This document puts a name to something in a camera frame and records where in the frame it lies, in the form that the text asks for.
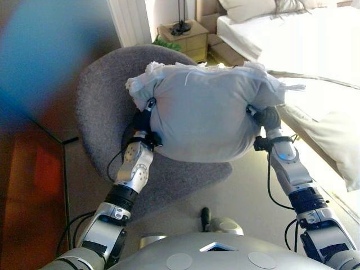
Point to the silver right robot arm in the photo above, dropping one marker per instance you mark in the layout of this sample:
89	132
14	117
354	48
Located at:
298	180

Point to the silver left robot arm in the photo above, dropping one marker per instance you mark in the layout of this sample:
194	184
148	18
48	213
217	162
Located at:
132	174

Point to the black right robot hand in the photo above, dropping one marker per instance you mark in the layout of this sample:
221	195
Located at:
270	116

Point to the dark glossy cabinet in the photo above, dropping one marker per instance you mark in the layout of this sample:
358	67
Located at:
31	168

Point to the white bed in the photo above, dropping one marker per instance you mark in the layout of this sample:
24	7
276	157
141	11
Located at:
309	50

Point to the silver robot torso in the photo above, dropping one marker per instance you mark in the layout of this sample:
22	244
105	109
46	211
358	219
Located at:
208	256

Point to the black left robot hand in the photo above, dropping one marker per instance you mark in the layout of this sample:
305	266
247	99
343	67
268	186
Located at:
142	119

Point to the light wooden nightstand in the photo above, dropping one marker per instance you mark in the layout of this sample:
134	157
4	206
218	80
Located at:
191	39

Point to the white bed pillow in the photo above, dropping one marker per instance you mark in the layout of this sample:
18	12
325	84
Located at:
247	9

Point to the dark patterned bed pillow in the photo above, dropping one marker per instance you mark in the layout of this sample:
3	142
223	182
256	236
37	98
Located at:
292	7

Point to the grey fabric tub armchair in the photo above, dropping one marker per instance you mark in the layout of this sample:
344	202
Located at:
104	98

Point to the white fringed cushion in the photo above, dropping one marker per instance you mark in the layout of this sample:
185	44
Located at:
202	112

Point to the green potted plant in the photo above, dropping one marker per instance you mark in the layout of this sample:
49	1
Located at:
166	44

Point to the black table lamp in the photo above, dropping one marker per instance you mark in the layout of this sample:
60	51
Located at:
180	26

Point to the white ribbed radiator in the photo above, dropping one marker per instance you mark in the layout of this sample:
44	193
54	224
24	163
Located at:
130	22

